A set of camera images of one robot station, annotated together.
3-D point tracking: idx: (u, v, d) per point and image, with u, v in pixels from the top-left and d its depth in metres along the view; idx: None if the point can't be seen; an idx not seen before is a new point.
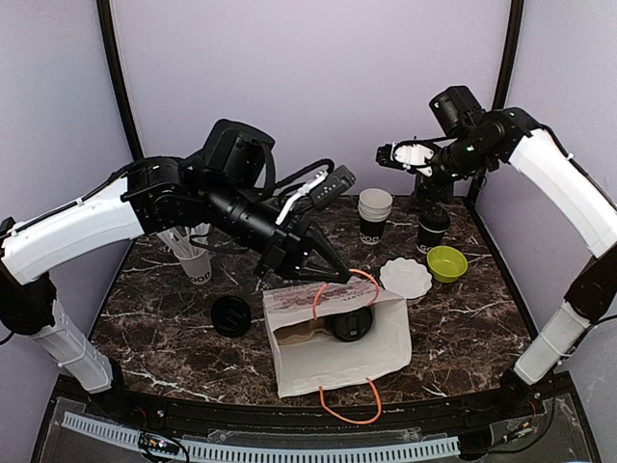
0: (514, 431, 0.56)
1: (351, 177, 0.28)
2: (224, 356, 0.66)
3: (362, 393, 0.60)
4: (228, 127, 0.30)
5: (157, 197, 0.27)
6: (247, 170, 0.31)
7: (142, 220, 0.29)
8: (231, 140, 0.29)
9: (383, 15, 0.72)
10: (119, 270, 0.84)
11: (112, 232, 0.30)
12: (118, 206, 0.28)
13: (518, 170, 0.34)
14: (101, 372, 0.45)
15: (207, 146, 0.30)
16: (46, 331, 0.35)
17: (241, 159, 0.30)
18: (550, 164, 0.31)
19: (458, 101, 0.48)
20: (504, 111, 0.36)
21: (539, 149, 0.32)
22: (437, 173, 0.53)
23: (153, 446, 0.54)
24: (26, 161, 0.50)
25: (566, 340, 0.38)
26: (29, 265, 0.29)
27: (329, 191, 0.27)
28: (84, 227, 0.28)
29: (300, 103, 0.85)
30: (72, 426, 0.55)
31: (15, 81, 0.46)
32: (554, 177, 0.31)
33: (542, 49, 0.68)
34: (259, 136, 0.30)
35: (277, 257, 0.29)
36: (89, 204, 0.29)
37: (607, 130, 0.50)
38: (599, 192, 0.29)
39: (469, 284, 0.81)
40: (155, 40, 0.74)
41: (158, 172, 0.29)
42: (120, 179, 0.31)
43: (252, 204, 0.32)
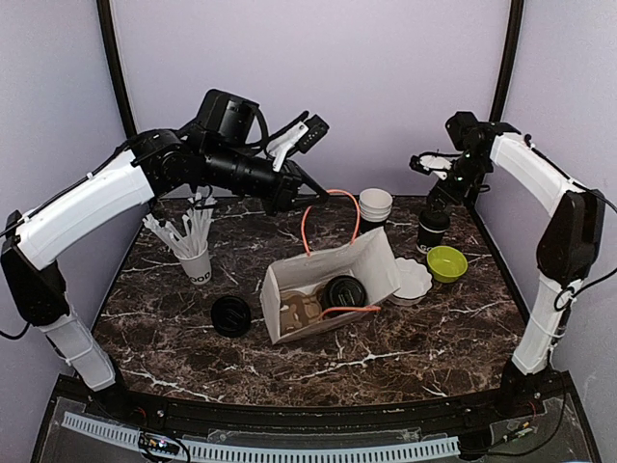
0: (514, 431, 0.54)
1: (325, 124, 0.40)
2: (224, 356, 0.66)
3: (362, 393, 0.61)
4: (219, 94, 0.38)
5: (166, 157, 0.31)
6: (240, 127, 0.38)
7: (152, 183, 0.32)
8: (226, 103, 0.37)
9: (384, 15, 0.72)
10: (119, 270, 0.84)
11: (124, 202, 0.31)
12: (129, 172, 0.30)
13: (497, 163, 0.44)
14: (105, 368, 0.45)
15: (202, 111, 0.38)
16: (61, 320, 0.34)
17: (235, 120, 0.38)
18: (510, 149, 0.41)
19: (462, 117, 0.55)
20: (487, 123, 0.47)
21: (509, 142, 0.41)
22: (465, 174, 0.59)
23: (153, 446, 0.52)
24: (26, 160, 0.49)
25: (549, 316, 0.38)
26: (46, 248, 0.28)
27: (311, 138, 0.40)
28: (100, 198, 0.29)
29: (300, 102, 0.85)
30: (72, 426, 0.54)
31: (16, 81, 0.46)
32: (513, 157, 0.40)
33: (542, 48, 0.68)
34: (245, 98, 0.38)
35: (285, 197, 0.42)
36: (100, 175, 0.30)
37: (606, 130, 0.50)
38: (549, 163, 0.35)
39: (469, 284, 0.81)
40: (156, 40, 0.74)
41: (162, 139, 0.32)
42: (123, 152, 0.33)
43: (251, 163, 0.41)
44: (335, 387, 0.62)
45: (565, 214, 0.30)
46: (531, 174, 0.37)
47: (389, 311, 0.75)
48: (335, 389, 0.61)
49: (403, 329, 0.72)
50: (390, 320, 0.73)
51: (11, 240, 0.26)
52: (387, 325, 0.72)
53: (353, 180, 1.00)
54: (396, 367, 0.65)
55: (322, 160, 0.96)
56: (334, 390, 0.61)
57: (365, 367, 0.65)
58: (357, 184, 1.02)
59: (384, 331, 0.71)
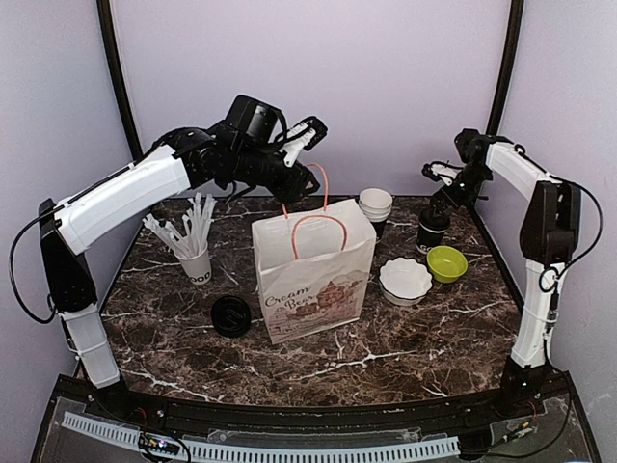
0: (515, 431, 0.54)
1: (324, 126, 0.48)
2: (224, 356, 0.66)
3: (362, 393, 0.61)
4: (248, 99, 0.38)
5: (201, 152, 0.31)
6: (265, 130, 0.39)
7: (190, 176, 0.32)
8: (254, 109, 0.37)
9: (384, 15, 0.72)
10: (119, 270, 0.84)
11: (161, 193, 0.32)
12: (171, 164, 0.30)
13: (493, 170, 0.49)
14: (111, 364, 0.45)
15: (232, 116, 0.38)
16: (88, 310, 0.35)
17: (262, 122, 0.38)
18: (501, 153, 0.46)
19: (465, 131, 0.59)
20: (484, 135, 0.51)
21: (501, 148, 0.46)
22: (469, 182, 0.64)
23: (153, 446, 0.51)
24: (27, 160, 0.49)
25: (537, 298, 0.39)
26: (86, 232, 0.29)
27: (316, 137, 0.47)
28: (140, 189, 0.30)
29: (301, 102, 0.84)
30: (72, 427, 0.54)
31: (16, 80, 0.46)
32: (503, 161, 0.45)
33: (542, 48, 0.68)
34: (272, 105, 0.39)
35: (299, 186, 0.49)
36: (141, 166, 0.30)
37: (605, 130, 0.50)
38: (531, 163, 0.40)
39: (469, 284, 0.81)
40: (156, 40, 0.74)
41: (196, 137, 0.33)
42: (162, 146, 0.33)
43: (274, 159, 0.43)
44: (335, 387, 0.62)
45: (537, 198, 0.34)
46: (517, 174, 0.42)
47: (389, 311, 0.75)
48: (335, 389, 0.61)
49: (403, 329, 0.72)
50: (390, 320, 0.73)
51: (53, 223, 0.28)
52: (387, 325, 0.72)
53: (353, 180, 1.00)
54: (396, 367, 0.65)
55: (323, 160, 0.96)
56: (334, 390, 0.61)
57: (365, 367, 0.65)
58: (358, 184, 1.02)
59: (385, 331, 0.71)
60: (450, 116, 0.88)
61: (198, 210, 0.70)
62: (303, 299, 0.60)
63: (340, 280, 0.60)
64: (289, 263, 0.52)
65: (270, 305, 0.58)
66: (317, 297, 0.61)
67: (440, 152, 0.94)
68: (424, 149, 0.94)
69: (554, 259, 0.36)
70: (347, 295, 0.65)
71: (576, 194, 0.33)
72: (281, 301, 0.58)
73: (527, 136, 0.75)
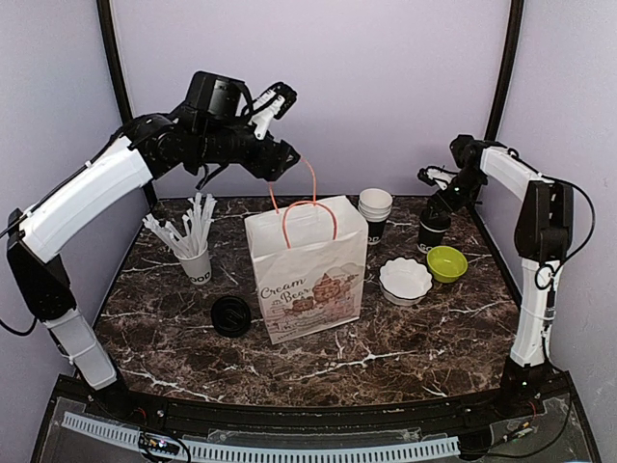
0: (515, 431, 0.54)
1: (291, 94, 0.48)
2: (224, 356, 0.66)
3: (362, 393, 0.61)
4: (204, 75, 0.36)
5: (160, 139, 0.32)
6: (230, 106, 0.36)
7: (150, 165, 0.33)
8: (213, 84, 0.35)
9: (383, 15, 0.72)
10: (119, 270, 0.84)
11: (123, 186, 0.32)
12: (127, 156, 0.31)
13: (486, 173, 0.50)
14: (105, 364, 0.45)
15: (191, 95, 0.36)
16: (68, 315, 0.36)
17: (224, 99, 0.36)
18: (492, 156, 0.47)
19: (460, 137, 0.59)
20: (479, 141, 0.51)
21: (495, 151, 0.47)
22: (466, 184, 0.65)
23: (153, 446, 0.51)
24: (27, 161, 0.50)
25: (533, 296, 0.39)
26: (52, 238, 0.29)
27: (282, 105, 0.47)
28: (100, 185, 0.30)
29: (301, 102, 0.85)
30: (72, 427, 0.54)
31: (16, 81, 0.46)
32: (495, 163, 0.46)
33: (542, 48, 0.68)
34: (231, 77, 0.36)
35: (274, 159, 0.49)
36: (98, 163, 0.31)
37: (606, 130, 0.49)
38: (522, 163, 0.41)
39: (469, 284, 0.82)
40: (156, 40, 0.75)
41: (152, 123, 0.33)
42: (120, 139, 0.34)
43: (242, 134, 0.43)
44: (335, 387, 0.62)
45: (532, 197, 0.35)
46: (509, 175, 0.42)
47: (389, 311, 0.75)
48: (335, 389, 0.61)
49: (403, 329, 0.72)
50: (390, 320, 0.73)
51: (16, 232, 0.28)
52: (387, 325, 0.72)
53: (353, 180, 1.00)
54: (396, 367, 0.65)
55: (323, 160, 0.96)
56: (334, 390, 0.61)
57: (365, 367, 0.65)
58: (358, 184, 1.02)
59: (385, 331, 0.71)
60: (450, 116, 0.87)
61: (197, 210, 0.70)
62: (299, 291, 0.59)
63: (335, 273, 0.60)
64: (284, 251, 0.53)
65: (265, 297, 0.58)
66: (312, 292, 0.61)
67: (440, 152, 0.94)
68: (424, 149, 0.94)
69: (549, 258, 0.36)
70: (344, 290, 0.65)
71: (569, 193, 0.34)
72: (277, 292, 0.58)
73: (527, 136, 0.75)
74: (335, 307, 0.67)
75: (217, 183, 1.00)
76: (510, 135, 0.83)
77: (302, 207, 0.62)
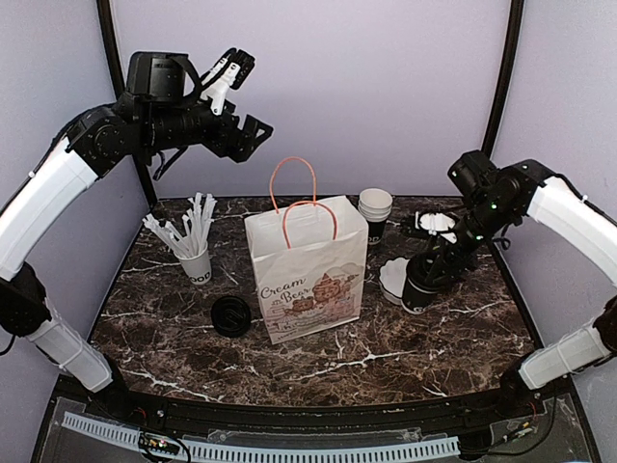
0: (514, 431, 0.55)
1: (248, 55, 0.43)
2: (224, 356, 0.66)
3: (362, 393, 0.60)
4: (141, 55, 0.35)
5: (97, 132, 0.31)
6: (174, 85, 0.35)
7: (93, 165, 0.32)
8: (150, 63, 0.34)
9: (383, 13, 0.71)
10: (119, 270, 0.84)
11: (70, 191, 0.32)
12: (67, 160, 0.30)
13: (536, 217, 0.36)
14: (100, 367, 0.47)
15: (129, 78, 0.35)
16: (43, 327, 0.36)
17: (163, 78, 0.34)
18: (558, 206, 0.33)
19: (473, 165, 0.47)
20: (517, 166, 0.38)
21: (561, 199, 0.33)
22: (462, 238, 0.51)
23: (153, 446, 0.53)
24: (26, 160, 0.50)
25: (582, 359, 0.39)
26: (10, 255, 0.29)
27: (233, 71, 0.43)
28: (48, 193, 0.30)
29: (300, 104, 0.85)
30: (72, 426, 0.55)
31: (15, 82, 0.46)
32: (563, 216, 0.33)
33: (543, 48, 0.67)
34: (167, 52, 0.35)
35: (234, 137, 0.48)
36: (41, 170, 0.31)
37: (608, 131, 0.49)
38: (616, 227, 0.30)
39: (469, 284, 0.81)
40: (156, 40, 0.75)
41: (93, 116, 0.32)
42: (63, 140, 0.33)
43: (198, 112, 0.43)
44: (335, 387, 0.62)
45: None
46: (598, 244, 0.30)
47: (389, 311, 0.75)
48: (335, 389, 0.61)
49: (403, 329, 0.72)
50: (390, 320, 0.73)
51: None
52: (387, 325, 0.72)
53: (353, 180, 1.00)
54: (396, 367, 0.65)
55: (322, 160, 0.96)
56: (334, 390, 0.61)
57: (365, 367, 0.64)
58: (358, 184, 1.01)
59: (385, 331, 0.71)
60: (450, 116, 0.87)
61: (196, 210, 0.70)
62: (299, 291, 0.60)
63: (335, 273, 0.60)
64: (283, 250, 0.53)
65: (265, 297, 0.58)
66: (312, 292, 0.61)
67: (439, 153, 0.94)
68: (424, 149, 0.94)
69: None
70: (344, 290, 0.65)
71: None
72: (277, 292, 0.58)
73: (528, 136, 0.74)
74: (335, 307, 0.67)
75: (218, 182, 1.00)
76: (510, 135, 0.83)
77: (302, 206, 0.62)
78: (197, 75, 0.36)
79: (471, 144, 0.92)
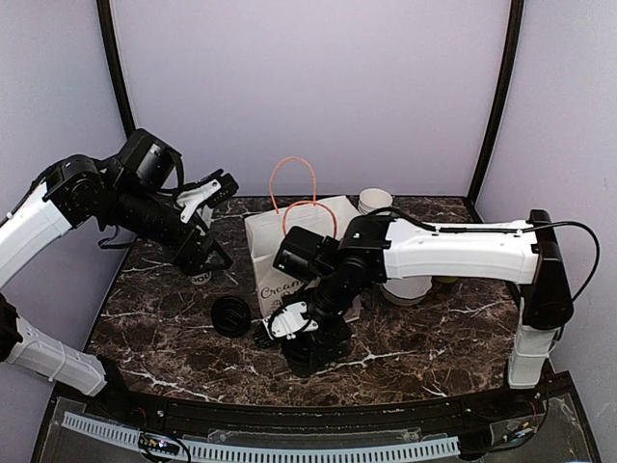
0: (514, 431, 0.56)
1: (232, 186, 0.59)
2: (224, 356, 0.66)
3: (362, 393, 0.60)
4: (144, 136, 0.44)
5: (74, 187, 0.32)
6: (157, 171, 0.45)
7: (67, 215, 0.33)
8: (149, 148, 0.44)
9: (382, 14, 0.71)
10: (119, 270, 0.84)
11: (44, 236, 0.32)
12: (40, 206, 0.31)
13: (406, 271, 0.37)
14: (93, 372, 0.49)
15: (124, 149, 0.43)
16: (16, 349, 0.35)
17: (154, 164, 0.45)
18: (423, 251, 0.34)
19: (298, 248, 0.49)
20: (347, 241, 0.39)
21: (404, 247, 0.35)
22: (321, 317, 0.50)
23: (153, 446, 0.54)
24: (32, 158, 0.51)
25: (544, 343, 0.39)
26: None
27: (215, 190, 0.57)
28: (17, 237, 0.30)
29: (299, 105, 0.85)
30: (72, 426, 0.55)
31: (19, 82, 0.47)
32: (431, 258, 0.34)
33: (542, 48, 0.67)
34: (167, 146, 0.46)
35: (190, 247, 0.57)
36: (17, 212, 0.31)
37: (606, 132, 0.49)
38: (454, 236, 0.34)
39: (469, 284, 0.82)
40: (157, 40, 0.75)
41: (72, 166, 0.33)
42: (40, 184, 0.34)
43: (166, 209, 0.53)
44: (335, 387, 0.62)
45: (554, 275, 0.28)
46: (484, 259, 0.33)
47: (389, 311, 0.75)
48: (335, 389, 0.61)
49: (403, 329, 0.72)
50: (390, 320, 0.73)
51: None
52: (387, 325, 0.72)
53: (353, 180, 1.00)
54: (397, 367, 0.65)
55: (322, 160, 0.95)
56: (334, 390, 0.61)
57: (366, 368, 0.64)
58: (359, 184, 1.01)
59: (385, 331, 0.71)
60: (450, 116, 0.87)
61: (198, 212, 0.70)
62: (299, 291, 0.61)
63: None
64: None
65: (265, 296, 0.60)
66: None
67: (439, 153, 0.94)
68: (423, 149, 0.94)
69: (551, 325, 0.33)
70: None
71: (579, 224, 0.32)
72: (277, 292, 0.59)
73: (528, 136, 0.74)
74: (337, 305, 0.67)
75: None
76: (510, 135, 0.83)
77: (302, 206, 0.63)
78: (181, 171, 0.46)
79: (470, 144, 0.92)
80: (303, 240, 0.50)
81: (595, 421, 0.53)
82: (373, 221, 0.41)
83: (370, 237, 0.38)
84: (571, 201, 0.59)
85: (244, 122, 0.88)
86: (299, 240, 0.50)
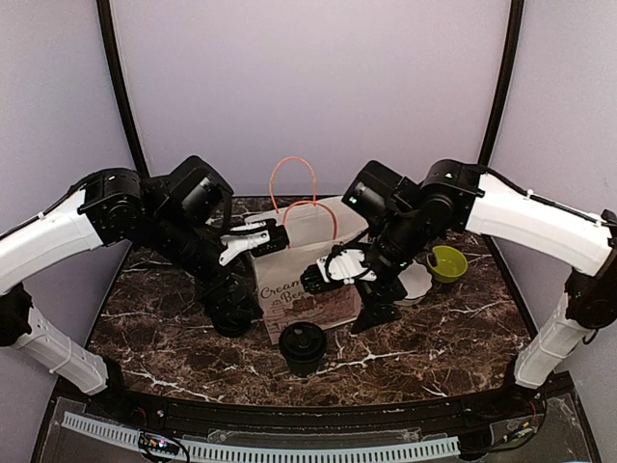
0: (514, 430, 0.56)
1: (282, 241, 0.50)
2: (224, 356, 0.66)
3: (362, 393, 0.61)
4: (201, 169, 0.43)
5: (111, 207, 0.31)
6: (202, 205, 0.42)
7: (98, 231, 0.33)
8: (201, 179, 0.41)
9: (382, 14, 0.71)
10: (119, 270, 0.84)
11: (73, 245, 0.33)
12: (75, 218, 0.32)
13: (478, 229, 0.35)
14: (94, 374, 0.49)
15: (176, 177, 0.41)
16: (24, 339, 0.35)
17: (201, 198, 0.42)
18: (510, 211, 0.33)
19: (373, 182, 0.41)
20: (440, 179, 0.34)
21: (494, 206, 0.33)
22: (382, 268, 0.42)
23: (153, 446, 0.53)
24: (32, 158, 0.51)
25: (567, 345, 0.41)
26: None
27: (261, 241, 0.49)
28: (47, 240, 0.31)
29: (300, 106, 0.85)
30: (72, 427, 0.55)
31: (19, 81, 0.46)
32: (516, 222, 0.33)
33: (543, 49, 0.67)
34: (221, 182, 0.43)
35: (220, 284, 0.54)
36: (50, 215, 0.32)
37: (607, 133, 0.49)
38: (543, 208, 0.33)
39: (469, 284, 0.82)
40: (157, 40, 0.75)
41: (117, 185, 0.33)
42: (80, 191, 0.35)
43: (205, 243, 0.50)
44: (335, 387, 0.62)
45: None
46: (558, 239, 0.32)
47: None
48: (335, 389, 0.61)
49: (403, 329, 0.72)
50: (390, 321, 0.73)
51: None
52: (387, 325, 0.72)
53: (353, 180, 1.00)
54: (397, 367, 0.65)
55: (322, 160, 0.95)
56: (334, 390, 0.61)
57: (365, 367, 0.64)
58: None
59: (385, 331, 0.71)
60: (450, 116, 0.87)
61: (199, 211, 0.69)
62: (298, 292, 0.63)
63: None
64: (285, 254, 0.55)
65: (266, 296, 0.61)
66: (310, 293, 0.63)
67: (439, 153, 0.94)
68: (423, 149, 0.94)
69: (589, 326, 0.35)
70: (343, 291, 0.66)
71: None
72: (278, 292, 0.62)
73: (528, 136, 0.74)
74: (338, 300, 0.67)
75: None
76: (511, 136, 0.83)
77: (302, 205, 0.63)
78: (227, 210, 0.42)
79: (470, 144, 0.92)
80: (379, 175, 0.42)
81: (594, 420, 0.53)
82: (463, 168, 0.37)
83: (462, 180, 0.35)
84: (571, 202, 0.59)
85: (244, 122, 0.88)
86: (375, 175, 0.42)
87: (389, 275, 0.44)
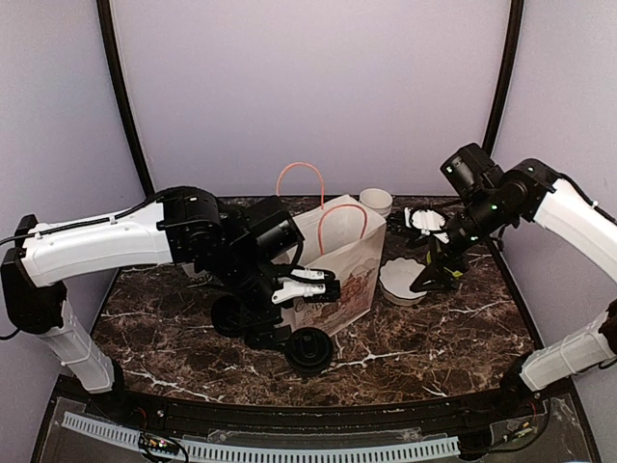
0: (514, 431, 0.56)
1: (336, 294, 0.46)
2: (224, 356, 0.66)
3: (362, 393, 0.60)
4: (281, 212, 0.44)
5: (193, 232, 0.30)
6: (276, 243, 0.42)
7: (174, 250, 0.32)
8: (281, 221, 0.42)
9: (382, 14, 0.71)
10: (119, 270, 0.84)
11: (139, 257, 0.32)
12: (151, 232, 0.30)
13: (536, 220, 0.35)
14: (103, 375, 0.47)
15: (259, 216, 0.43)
16: (53, 331, 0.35)
17: (278, 237, 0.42)
18: (562, 207, 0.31)
19: (470, 161, 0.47)
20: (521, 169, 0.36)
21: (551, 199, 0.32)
22: (457, 236, 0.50)
23: (152, 446, 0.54)
24: (31, 158, 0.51)
25: (586, 362, 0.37)
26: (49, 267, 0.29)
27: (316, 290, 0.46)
28: (112, 245, 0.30)
29: (300, 106, 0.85)
30: (72, 426, 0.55)
31: (19, 81, 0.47)
32: (565, 216, 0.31)
33: (544, 48, 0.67)
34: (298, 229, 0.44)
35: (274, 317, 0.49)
36: (123, 221, 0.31)
37: (608, 133, 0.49)
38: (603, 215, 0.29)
39: (469, 284, 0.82)
40: (157, 40, 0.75)
41: (203, 211, 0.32)
42: (157, 204, 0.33)
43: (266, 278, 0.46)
44: (335, 387, 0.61)
45: None
46: (599, 244, 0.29)
47: (389, 311, 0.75)
48: (335, 389, 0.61)
49: (403, 329, 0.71)
50: (390, 320, 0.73)
51: (19, 253, 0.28)
52: (387, 325, 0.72)
53: (353, 180, 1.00)
54: (396, 367, 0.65)
55: (322, 160, 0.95)
56: (334, 390, 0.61)
57: (366, 367, 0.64)
58: (359, 184, 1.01)
59: (385, 331, 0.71)
60: (450, 116, 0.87)
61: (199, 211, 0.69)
62: None
63: (358, 271, 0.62)
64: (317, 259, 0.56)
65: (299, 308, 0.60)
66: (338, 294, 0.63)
67: (439, 153, 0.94)
68: (424, 149, 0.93)
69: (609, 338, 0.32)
70: (362, 285, 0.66)
71: None
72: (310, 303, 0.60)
73: (529, 136, 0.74)
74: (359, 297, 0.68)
75: (217, 183, 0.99)
76: (511, 135, 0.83)
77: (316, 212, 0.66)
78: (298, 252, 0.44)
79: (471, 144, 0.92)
80: (477, 156, 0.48)
81: (594, 420, 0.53)
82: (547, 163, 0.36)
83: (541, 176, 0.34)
84: None
85: (244, 122, 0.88)
86: (474, 156, 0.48)
87: (463, 244, 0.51)
